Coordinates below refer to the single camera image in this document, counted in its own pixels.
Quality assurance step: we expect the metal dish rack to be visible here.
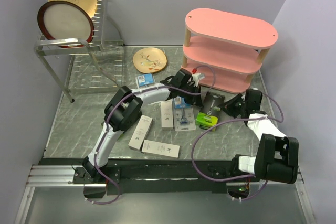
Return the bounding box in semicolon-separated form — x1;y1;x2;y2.
34;0;125;102

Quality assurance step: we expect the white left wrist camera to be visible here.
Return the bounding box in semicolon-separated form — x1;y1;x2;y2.
191;72;205;87

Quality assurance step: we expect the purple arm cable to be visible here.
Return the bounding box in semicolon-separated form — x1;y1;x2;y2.
93;66;216;206
191;89;286;201

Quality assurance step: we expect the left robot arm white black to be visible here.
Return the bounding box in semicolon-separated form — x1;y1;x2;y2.
82;69;205;183

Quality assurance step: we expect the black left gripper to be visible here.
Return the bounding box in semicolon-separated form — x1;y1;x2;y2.
180;85;204;110

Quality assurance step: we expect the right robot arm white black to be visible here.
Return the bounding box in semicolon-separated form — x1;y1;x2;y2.
219;89;299;184

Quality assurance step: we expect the floral wooden plate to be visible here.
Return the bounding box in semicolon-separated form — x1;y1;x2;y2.
133;47;167;73

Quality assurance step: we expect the white razor box slanted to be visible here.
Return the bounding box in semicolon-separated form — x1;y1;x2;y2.
128;115;153;151

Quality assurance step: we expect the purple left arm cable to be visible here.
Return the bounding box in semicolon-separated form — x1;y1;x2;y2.
93;66;216;206

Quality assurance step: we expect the blue razor blister pack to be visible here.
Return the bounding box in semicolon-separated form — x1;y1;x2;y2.
173;97;196;132
135;73;155;89

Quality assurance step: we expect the brown rimmed white plate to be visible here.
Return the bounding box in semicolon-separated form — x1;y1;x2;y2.
37;1;94;43

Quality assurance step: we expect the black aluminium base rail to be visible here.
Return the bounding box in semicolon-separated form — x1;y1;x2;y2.
27;158;301;199

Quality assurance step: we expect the pink three-tier shelf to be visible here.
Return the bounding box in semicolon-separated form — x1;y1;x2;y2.
181;8;278;93

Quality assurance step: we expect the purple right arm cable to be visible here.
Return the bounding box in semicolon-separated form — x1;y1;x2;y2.
191;89;286;201

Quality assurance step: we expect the white razor box bottom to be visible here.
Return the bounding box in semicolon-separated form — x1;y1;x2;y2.
141;140;180;158

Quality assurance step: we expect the white razor box upright centre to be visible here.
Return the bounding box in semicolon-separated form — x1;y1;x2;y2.
161;100;174;130

